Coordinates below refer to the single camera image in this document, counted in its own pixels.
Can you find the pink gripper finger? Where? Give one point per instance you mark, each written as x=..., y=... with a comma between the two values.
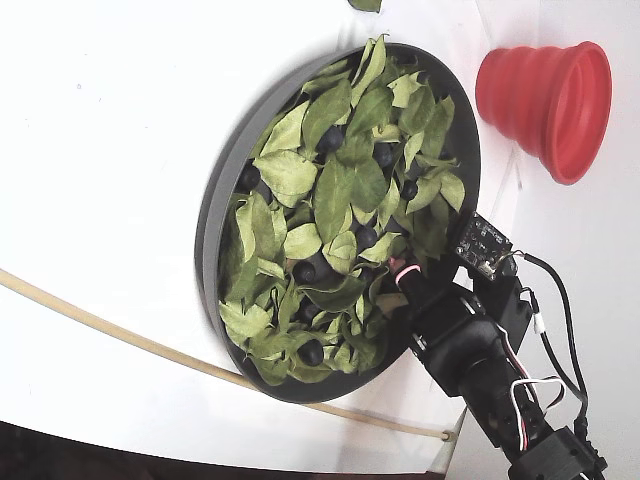
x=415, y=290
x=396, y=261

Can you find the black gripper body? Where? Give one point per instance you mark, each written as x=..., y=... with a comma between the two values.
x=434, y=311

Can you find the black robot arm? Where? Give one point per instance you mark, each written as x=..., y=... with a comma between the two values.
x=490, y=400

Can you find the dark blueberry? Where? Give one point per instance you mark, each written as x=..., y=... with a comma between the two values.
x=366, y=237
x=311, y=351
x=410, y=189
x=305, y=272
x=384, y=154
x=331, y=139
x=248, y=176

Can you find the dark gray round bowl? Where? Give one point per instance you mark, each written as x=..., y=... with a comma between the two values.
x=215, y=210

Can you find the green leaf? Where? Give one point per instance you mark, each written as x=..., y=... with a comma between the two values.
x=287, y=175
x=342, y=250
x=382, y=247
x=440, y=125
x=452, y=190
x=335, y=292
x=332, y=200
x=365, y=4
x=302, y=241
x=370, y=62
x=285, y=132
x=245, y=322
x=327, y=107
x=390, y=200
x=370, y=185
x=369, y=112
x=260, y=227
x=405, y=87
x=422, y=195
x=417, y=107

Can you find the red collapsible silicone cup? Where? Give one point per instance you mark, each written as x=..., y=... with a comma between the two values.
x=530, y=95

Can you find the beige wooden stick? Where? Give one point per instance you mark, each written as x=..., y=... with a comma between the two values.
x=150, y=345

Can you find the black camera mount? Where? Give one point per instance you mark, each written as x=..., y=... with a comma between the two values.
x=510, y=305

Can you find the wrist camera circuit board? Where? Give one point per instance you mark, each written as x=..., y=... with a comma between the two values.
x=480, y=242

